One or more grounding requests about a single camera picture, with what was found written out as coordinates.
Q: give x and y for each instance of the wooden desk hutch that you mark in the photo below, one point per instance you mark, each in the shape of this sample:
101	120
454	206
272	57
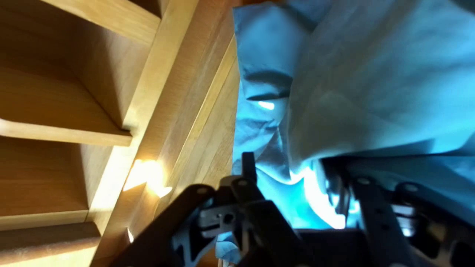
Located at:
108	109

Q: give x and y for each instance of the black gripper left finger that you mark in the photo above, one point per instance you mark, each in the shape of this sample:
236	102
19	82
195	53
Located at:
190	226

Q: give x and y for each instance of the blue cloth towel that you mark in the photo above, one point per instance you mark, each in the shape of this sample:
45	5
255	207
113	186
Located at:
386	85

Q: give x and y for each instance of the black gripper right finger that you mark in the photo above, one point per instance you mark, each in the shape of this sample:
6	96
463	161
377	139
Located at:
405	226

